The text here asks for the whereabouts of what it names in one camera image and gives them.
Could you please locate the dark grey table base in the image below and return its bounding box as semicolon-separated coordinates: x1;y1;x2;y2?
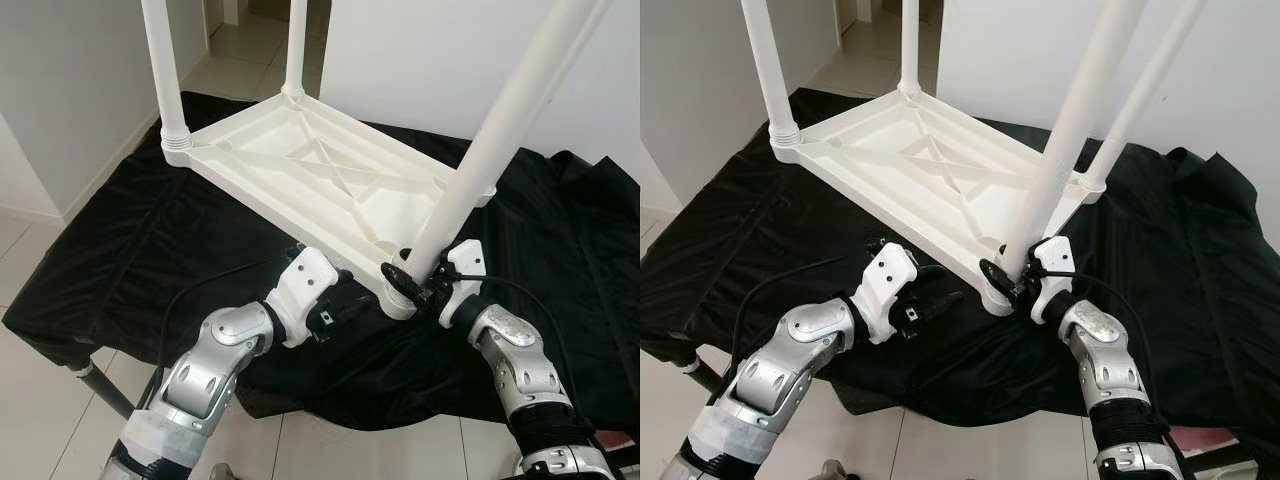
848;384;907;417
238;389;301;420

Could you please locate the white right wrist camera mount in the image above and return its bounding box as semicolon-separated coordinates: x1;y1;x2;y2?
439;239;489;327
1029;235;1079;324

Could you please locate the white plastic table top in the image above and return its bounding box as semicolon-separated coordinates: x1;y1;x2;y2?
162;88;499;322
769;86;1107;320

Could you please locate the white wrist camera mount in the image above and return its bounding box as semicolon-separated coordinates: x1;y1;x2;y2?
264;245;340;350
851;242;920;347
439;239;489;327
1029;235;1079;324

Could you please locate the black metal table leg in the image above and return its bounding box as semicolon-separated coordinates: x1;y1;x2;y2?
68;359;137;420
685;349;722;387

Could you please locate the black metal bar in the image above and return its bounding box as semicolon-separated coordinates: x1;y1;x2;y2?
1200;445;1280;477

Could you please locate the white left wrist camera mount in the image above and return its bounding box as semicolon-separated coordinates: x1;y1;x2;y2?
264;245;340;350
851;242;920;347

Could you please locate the black cloth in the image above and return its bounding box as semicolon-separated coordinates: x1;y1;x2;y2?
3;90;641;434
640;88;1280;432

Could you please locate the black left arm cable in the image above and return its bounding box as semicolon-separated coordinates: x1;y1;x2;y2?
159;261;303;388
734;256;873;378

